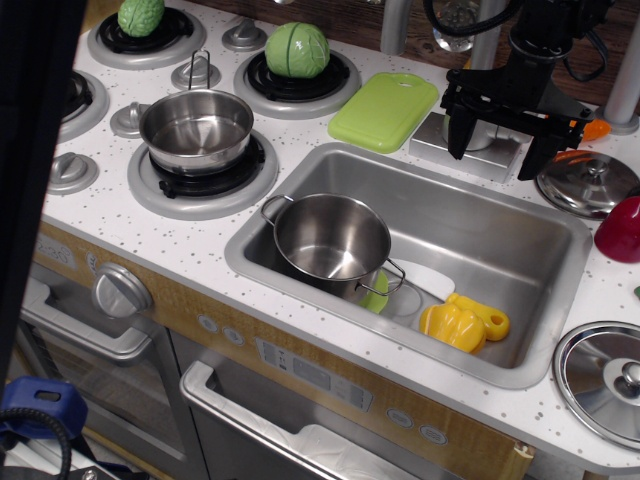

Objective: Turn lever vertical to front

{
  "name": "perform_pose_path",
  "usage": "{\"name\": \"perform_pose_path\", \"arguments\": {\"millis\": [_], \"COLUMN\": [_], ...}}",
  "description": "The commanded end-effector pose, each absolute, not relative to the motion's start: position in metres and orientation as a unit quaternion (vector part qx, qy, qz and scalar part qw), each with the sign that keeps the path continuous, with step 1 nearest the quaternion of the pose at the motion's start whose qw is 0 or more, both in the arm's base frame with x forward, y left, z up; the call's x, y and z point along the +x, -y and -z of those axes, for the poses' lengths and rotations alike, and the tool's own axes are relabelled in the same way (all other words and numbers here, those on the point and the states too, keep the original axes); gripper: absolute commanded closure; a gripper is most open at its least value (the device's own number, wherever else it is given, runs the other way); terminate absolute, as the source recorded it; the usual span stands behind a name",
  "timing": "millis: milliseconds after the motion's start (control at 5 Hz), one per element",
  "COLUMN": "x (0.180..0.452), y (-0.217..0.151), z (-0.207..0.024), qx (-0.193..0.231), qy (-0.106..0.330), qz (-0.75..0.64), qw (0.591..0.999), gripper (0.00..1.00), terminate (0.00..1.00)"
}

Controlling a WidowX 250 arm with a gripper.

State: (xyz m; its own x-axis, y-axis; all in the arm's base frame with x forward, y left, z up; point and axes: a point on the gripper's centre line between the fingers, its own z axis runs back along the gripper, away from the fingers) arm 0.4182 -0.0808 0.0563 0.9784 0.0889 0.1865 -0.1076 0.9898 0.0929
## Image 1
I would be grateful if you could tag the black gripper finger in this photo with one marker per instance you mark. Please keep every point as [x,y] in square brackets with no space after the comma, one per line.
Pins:
[542,150]
[461,128]

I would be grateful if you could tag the orange toy vegetable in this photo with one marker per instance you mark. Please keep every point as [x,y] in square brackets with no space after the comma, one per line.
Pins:
[595,130]

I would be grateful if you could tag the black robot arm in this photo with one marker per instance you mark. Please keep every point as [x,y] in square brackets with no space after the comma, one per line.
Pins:
[544,34]

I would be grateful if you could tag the grey oven knob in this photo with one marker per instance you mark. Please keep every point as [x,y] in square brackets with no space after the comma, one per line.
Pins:
[118,293]

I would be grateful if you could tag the grey stove knob centre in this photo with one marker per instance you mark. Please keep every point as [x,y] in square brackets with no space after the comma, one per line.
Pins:
[195,74]

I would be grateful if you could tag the black dark foreground pole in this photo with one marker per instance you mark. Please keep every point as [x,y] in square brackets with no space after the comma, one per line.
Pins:
[38,46]

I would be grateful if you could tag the green plastic cutting board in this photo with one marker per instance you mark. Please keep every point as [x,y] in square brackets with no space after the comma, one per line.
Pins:
[384,112]

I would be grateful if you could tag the grey stove knob front left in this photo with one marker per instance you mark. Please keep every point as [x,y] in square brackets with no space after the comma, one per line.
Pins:
[71,173]

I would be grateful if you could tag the grey oven door handle left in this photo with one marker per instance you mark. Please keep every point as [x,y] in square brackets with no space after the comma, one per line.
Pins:
[127,349]

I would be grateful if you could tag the back left stove burner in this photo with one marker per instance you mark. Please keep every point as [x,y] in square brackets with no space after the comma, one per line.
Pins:
[176,37]

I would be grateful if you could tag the steel pot lid upper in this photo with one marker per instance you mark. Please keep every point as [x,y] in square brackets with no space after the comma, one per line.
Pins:
[586,184]

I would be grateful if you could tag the grey dishwasher door handle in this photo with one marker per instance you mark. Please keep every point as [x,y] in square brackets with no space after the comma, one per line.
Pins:
[239,444]

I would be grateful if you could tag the yellow toy cheese piece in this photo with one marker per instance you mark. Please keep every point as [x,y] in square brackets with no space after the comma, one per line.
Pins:
[496,322]

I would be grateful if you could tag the front stove burner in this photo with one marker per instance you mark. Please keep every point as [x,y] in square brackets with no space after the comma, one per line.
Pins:
[205,197]

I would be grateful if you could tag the steel pot lid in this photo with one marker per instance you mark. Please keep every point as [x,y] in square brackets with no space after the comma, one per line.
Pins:
[596,368]
[586,184]

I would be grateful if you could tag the grey metal post left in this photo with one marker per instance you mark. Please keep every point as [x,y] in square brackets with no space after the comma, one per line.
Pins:
[394,31]

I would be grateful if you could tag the green toy cabbage front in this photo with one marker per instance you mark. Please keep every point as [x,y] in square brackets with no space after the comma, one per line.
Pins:
[297,50]

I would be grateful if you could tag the grey faucet base lever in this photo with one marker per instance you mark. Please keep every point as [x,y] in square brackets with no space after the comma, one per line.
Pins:
[491,153]

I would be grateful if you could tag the grey stove knob middle left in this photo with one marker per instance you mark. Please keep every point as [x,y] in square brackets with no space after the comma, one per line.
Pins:
[125,122]

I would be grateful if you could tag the green toy cabbage back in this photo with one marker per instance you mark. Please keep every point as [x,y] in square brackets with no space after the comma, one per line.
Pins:
[139,18]

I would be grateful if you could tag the green toy cabbage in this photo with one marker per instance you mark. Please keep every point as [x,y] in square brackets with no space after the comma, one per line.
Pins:
[297,50]
[139,18]

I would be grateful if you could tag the steel saucepan with long handle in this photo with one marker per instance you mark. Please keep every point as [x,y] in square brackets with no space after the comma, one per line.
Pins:
[197,132]

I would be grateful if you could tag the steel pot lid lower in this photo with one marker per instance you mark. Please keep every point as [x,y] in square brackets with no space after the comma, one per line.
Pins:
[596,368]

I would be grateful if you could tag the stainless steel sink basin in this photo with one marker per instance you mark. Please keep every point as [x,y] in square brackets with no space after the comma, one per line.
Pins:
[521,258]

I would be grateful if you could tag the grey metal post middle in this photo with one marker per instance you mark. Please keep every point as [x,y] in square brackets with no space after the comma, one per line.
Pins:
[484,49]

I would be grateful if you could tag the clear glass ball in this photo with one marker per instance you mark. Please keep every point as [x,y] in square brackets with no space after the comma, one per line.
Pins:
[456,15]

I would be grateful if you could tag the blue clamp tool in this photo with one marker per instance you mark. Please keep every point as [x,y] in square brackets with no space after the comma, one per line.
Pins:
[57,399]

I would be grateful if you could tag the steel two-handled pot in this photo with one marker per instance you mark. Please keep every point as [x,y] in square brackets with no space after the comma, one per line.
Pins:
[337,243]

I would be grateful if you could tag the red toy pepper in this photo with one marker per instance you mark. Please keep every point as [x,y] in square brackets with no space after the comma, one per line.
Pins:
[618,235]

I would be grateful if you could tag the white plastic plate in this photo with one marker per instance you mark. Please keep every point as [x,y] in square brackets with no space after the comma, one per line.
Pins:
[416,287]

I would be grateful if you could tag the yellow toy bell pepper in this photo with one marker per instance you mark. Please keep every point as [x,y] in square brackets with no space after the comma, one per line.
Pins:
[459,328]

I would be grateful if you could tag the back right stove burner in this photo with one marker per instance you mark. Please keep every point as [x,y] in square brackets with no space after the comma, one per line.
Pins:
[285,98]

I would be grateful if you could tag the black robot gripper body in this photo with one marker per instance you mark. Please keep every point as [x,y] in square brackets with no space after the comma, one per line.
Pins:
[518,101]

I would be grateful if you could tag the grey stove knob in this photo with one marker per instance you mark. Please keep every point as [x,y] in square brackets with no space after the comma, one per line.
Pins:
[125,122]
[244,37]
[195,74]
[71,173]

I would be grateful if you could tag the green plastic plate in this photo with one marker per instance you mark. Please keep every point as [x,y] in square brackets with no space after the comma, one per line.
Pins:
[373,301]

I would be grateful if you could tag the left edge stove burner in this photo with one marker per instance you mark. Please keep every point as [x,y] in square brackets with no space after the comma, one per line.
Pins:
[86,104]

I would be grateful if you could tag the grey stove knob back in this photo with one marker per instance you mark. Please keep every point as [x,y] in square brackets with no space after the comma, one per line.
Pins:
[244,37]

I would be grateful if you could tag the grey metal post right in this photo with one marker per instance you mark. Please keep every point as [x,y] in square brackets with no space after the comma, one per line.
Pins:
[619,110]

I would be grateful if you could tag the grey metal post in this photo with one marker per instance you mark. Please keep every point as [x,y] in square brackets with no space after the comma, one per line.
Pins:
[394,31]
[619,110]
[484,49]

